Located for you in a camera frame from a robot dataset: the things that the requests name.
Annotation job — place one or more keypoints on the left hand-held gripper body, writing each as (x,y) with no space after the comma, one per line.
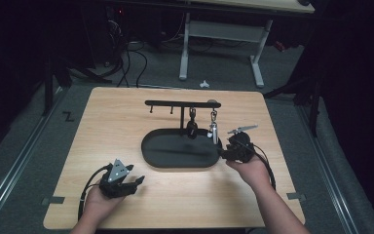
(117,187)

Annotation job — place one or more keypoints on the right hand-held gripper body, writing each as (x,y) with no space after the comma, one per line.
(240,149)

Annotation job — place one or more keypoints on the silver key with white tag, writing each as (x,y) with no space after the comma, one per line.
(214,132)

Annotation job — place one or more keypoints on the black key fob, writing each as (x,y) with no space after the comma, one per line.
(192,129)

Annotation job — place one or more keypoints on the black key rack with tray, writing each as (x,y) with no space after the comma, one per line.
(175,149)

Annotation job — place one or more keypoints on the person's left hand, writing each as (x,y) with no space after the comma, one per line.
(99,206)

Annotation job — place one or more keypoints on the person's right hand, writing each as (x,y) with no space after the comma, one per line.
(253,174)

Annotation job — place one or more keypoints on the grey tape strip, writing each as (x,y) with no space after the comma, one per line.
(53,200)
(296,196)

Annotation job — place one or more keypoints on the small white floor object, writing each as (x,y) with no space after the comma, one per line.
(204,84)

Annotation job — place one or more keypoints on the black metal stand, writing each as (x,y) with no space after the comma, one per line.
(48,84)
(315,107)

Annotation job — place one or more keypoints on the white-framed desk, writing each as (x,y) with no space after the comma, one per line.
(224,31)

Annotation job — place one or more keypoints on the metal floor rail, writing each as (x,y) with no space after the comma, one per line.
(331,175)
(16,162)

